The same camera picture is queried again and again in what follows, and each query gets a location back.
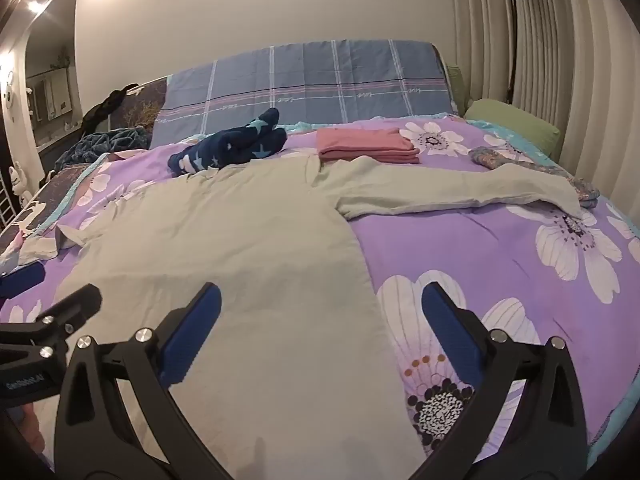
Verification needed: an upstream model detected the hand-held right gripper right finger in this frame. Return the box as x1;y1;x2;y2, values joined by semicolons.
405;281;588;480

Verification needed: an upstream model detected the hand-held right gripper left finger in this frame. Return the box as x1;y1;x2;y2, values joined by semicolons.
54;282;236;480

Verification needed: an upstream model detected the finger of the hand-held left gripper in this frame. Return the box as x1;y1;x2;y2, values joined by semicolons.
0;264;46;301
0;284;103;357

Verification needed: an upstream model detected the grey long-sleeve shirt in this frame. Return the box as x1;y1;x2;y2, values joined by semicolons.
20;155;583;480

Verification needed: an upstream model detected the purple floral duvet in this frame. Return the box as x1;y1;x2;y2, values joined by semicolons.
0;112;640;480

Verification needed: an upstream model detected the white cat figurine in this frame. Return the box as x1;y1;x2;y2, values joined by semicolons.
9;160;31;206

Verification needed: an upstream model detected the teal fuzzy blanket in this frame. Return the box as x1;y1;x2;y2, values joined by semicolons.
54;125;151;171

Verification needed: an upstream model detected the floral patterned folded garment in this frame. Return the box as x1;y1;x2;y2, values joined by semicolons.
469;146;601;208

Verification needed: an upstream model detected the navy star-print garment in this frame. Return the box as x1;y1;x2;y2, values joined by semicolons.
167;107;288;177

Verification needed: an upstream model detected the black garment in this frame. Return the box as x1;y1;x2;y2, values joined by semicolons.
81;85;146;131

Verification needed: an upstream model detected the pink folded garment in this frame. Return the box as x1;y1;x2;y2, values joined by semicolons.
316;127;421;165

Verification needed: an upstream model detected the dark floral pillow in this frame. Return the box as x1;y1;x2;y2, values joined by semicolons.
107;79;168;137

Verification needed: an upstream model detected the green pillow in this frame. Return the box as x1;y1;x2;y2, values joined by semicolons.
464;98;561;158

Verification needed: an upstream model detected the green cushion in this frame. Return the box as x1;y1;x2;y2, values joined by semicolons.
446;64;468;116

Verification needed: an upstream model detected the blue plaid pillow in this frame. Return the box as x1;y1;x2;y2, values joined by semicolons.
150;39;458;148

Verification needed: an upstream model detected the beige curtain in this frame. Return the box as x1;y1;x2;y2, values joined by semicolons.
447;0;640;226

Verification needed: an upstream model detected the white wire rack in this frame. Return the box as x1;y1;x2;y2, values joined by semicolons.
0;170;26;231

